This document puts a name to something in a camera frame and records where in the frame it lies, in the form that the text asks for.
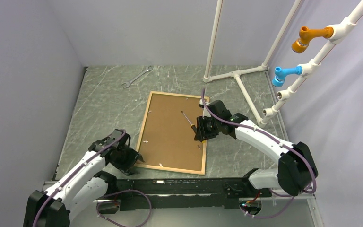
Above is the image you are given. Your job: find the blue pipe fitting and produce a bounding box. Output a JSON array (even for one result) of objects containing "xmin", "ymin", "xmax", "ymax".
[{"xmin": 272, "ymin": 66, "xmax": 303, "ymax": 87}]

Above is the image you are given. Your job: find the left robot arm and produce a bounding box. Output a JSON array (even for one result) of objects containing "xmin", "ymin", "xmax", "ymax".
[{"xmin": 23, "ymin": 129, "xmax": 143, "ymax": 227}]

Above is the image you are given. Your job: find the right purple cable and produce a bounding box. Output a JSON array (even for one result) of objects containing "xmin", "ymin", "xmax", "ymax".
[{"xmin": 200, "ymin": 88, "xmax": 317, "ymax": 219}]

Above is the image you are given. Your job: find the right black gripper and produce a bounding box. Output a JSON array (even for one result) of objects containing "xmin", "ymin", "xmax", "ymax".
[{"xmin": 195, "ymin": 114, "xmax": 221, "ymax": 140}]

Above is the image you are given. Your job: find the purple cable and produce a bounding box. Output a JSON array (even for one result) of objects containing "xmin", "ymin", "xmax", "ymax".
[
  {"xmin": 200, "ymin": 88, "xmax": 317, "ymax": 219},
  {"xmin": 31, "ymin": 129, "xmax": 152, "ymax": 227}
]

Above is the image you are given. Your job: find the orange pipe fitting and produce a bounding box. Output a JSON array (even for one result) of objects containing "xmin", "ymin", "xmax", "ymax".
[{"xmin": 291, "ymin": 26, "xmax": 334, "ymax": 53}]

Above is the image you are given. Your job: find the silver open-end wrench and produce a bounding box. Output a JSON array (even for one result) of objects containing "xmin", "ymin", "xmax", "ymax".
[{"xmin": 122, "ymin": 66, "xmax": 153, "ymax": 89}]

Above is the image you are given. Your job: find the green wooden photo frame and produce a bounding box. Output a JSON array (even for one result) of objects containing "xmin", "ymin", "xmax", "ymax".
[{"xmin": 135, "ymin": 91, "xmax": 207, "ymax": 175}]

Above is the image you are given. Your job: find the aluminium extrusion frame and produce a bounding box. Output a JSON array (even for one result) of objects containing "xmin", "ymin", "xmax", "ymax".
[{"xmin": 31, "ymin": 178, "xmax": 326, "ymax": 227}]

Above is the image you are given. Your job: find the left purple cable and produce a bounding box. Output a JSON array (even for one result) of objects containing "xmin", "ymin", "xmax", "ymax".
[{"xmin": 31, "ymin": 129, "xmax": 152, "ymax": 227}]

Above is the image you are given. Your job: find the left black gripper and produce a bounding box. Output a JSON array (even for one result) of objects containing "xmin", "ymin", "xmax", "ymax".
[{"xmin": 110, "ymin": 145, "xmax": 144, "ymax": 175}]

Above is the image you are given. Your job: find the white PVC pipe rack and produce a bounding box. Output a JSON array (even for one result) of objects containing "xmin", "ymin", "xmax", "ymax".
[{"xmin": 202, "ymin": 0, "xmax": 363, "ymax": 129}]

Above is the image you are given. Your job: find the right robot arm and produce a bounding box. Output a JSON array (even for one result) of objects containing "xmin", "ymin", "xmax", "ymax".
[{"xmin": 192, "ymin": 100, "xmax": 318, "ymax": 196}]

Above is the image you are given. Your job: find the black yellow screwdriver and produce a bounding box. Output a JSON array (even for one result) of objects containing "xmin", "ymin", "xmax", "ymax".
[{"xmin": 181, "ymin": 111, "xmax": 207, "ymax": 143}]

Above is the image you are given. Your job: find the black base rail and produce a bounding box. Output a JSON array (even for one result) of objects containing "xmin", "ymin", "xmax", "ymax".
[{"xmin": 100, "ymin": 177, "xmax": 271, "ymax": 211}]

